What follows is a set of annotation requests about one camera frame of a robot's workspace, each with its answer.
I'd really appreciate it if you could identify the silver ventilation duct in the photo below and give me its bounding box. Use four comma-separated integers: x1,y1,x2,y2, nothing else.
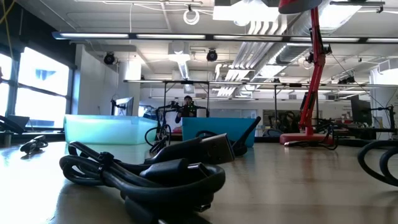
275,18,330,66

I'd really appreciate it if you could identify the white coiled ceiling cable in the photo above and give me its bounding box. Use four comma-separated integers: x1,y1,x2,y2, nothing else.
182,8,201,26

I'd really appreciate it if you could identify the person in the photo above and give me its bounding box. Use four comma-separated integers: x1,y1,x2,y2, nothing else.
174,95,200,124

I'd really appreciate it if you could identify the light teal plastic bin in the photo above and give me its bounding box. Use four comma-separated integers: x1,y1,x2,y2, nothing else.
63,114,159,146

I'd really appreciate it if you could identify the dark blue plastic bin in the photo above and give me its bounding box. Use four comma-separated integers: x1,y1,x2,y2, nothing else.
181,117,257,148

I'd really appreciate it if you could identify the long LED light bar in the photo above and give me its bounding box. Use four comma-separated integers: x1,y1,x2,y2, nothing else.
51,30,398,44

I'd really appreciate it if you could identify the short black USB cable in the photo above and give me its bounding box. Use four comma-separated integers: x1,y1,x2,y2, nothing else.
284,123,340,151
144,124,172,154
195,116,262,157
357,139,398,187
58,133,236,224

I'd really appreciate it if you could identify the thin black USB cable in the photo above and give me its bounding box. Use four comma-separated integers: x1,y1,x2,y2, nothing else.
20,135,49,155

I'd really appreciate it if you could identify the computer monitor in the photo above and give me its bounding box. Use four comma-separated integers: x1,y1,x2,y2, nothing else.
350,95,373,126
111,96,135,117

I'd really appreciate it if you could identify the white hanging ceiling light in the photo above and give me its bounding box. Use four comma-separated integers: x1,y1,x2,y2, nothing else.
167,42,191,80

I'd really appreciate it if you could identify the red desk lamp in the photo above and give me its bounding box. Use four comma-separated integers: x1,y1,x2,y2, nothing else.
278,0,338,146

